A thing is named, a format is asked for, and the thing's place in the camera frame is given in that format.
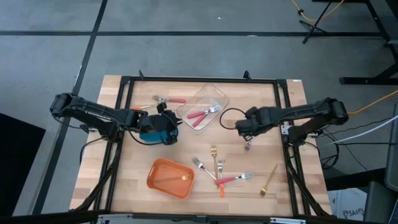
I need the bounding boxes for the dark grey chair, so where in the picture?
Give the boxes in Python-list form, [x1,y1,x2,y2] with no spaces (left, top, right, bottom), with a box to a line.
[363,104,398,224]

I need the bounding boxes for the black desk frame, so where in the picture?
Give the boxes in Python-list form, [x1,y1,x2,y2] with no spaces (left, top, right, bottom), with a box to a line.
[312,0,398,86]

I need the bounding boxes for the yellow extension cord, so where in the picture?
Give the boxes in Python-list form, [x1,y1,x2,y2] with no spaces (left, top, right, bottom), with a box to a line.
[347,89,398,115]

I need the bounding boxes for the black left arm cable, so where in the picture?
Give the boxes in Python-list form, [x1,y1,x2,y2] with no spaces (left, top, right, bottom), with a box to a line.
[52,105,180,147]

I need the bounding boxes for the gold metal fork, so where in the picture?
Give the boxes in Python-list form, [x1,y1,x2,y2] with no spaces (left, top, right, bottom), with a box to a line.
[154,174,193,184]
[210,144,220,190]
[259,164,279,198]

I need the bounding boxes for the black left cable bundle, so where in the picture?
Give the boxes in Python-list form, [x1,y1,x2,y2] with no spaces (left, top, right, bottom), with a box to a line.
[74,142,123,212]

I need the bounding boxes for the orange plastic bin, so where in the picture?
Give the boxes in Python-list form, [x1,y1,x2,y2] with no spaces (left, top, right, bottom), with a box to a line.
[146,157,195,201]

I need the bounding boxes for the clear plastic bin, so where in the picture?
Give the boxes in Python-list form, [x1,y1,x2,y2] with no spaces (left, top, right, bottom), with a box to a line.
[176,83,231,135]

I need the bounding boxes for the black right cable bundle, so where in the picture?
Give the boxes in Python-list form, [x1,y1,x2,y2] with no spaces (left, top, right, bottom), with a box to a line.
[285,155,332,217]

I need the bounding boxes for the black floor panel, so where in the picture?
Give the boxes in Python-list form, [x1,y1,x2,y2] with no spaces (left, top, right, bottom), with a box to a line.
[0,113,47,218]

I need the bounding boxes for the yellow hanging cable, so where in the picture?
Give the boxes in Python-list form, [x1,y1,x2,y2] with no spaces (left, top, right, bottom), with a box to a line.
[290,0,345,22]

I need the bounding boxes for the blue plastic bin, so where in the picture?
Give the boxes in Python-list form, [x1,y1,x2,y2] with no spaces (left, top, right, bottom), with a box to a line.
[139,114,175,146]

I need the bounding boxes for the white cardboard box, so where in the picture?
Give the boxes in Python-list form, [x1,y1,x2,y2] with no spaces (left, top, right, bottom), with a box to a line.
[328,187,368,222]

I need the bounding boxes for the white cable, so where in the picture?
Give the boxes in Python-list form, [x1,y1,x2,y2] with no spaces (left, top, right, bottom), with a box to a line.
[326,114,398,144]

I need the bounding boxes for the black cable bundle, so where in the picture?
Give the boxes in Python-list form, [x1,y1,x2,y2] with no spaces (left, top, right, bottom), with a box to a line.
[285,155,332,217]
[74,142,123,212]

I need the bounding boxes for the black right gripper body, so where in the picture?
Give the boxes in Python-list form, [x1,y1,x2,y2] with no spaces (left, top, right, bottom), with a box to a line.
[234,106,261,142]

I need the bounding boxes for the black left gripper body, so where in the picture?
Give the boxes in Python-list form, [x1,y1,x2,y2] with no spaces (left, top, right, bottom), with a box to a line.
[146,102,179,146]

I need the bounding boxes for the black metal table frame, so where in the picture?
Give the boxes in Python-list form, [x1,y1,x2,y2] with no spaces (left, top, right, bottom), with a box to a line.
[73,70,332,224]

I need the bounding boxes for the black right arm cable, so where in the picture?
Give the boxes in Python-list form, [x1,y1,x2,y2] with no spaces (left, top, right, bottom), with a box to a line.
[219,107,247,131]

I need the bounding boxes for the black floor cables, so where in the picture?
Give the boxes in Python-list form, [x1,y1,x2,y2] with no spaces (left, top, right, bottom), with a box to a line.
[309,116,398,170]

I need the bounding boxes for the black tripod stand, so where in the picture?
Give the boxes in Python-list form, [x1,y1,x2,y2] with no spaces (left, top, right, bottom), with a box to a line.
[298,0,335,44]

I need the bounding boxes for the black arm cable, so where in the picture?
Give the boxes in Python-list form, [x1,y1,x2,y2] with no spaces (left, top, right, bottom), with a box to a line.
[52,105,180,147]
[219,107,247,131]

